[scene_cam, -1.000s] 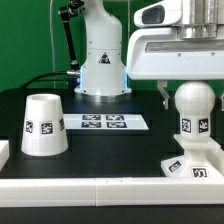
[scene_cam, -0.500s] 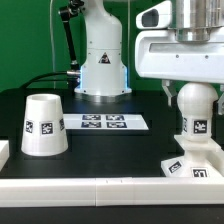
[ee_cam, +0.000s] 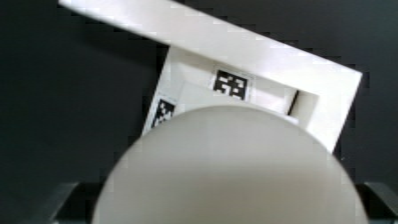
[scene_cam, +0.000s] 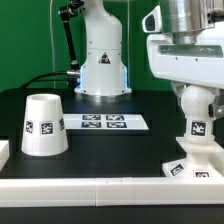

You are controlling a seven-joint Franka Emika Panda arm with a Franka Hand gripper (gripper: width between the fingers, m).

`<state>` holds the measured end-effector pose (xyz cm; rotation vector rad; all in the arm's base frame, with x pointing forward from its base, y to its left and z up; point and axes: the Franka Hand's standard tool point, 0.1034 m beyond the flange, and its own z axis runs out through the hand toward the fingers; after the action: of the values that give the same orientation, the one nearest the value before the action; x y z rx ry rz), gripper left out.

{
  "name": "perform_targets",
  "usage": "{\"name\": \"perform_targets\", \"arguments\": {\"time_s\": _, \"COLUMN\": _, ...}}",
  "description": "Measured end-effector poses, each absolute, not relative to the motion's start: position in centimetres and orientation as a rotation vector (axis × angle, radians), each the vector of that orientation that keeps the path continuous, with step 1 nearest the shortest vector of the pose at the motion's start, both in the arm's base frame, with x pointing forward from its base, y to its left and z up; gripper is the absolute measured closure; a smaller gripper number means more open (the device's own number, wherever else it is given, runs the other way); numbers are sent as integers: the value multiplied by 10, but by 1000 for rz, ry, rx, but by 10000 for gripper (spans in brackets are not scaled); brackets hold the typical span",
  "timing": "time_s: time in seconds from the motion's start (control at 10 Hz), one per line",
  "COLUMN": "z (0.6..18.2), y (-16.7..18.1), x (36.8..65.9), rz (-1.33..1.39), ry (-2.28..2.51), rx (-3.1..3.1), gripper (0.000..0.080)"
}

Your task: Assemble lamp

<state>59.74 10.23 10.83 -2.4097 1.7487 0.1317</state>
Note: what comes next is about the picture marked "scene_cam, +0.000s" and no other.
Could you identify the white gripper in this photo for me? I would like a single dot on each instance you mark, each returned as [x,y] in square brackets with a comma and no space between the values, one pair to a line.
[198,70]

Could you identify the white lamp bulb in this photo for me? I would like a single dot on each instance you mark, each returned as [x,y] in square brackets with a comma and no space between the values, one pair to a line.
[195,103]

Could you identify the white lamp base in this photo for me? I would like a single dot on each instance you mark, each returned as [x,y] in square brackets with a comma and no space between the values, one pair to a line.
[200,161]

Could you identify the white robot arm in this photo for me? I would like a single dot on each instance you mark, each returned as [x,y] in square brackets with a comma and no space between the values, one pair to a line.
[185,45]

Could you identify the white lamp shade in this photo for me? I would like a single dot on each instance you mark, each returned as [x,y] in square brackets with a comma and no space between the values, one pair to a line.
[44,132]

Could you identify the white marker tag plate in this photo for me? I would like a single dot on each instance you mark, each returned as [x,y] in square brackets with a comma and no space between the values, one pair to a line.
[105,121]

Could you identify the white left fence block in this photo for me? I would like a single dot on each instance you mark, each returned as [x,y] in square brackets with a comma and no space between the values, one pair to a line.
[4,152]

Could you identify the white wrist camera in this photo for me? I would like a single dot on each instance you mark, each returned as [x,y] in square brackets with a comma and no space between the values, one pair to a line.
[152,22]

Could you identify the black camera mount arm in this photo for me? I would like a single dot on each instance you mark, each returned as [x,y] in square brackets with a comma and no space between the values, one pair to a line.
[67,12]

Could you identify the white front fence rail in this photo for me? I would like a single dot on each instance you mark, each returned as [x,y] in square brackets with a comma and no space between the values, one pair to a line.
[110,191]

